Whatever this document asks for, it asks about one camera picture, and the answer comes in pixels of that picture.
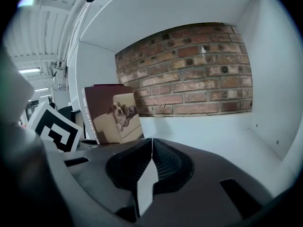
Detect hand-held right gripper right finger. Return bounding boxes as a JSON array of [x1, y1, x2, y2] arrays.
[[138, 138, 273, 227]]

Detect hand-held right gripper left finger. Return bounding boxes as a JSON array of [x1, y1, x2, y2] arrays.
[[62, 138, 152, 223]]

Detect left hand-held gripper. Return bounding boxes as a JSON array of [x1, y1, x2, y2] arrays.
[[26, 101, 84, 153]]

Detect book with dog cover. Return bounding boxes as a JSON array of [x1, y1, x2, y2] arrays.
[[81, 84, 145, 145]]

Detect white shelf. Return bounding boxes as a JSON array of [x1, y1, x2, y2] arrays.
[[67, 0, 303, 200]]

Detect black office chair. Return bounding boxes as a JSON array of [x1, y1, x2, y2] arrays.
[[56, 105, 84, 130]]

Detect brick pattern back panel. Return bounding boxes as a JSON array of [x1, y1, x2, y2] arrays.
[[115, 22, 254, 118]]

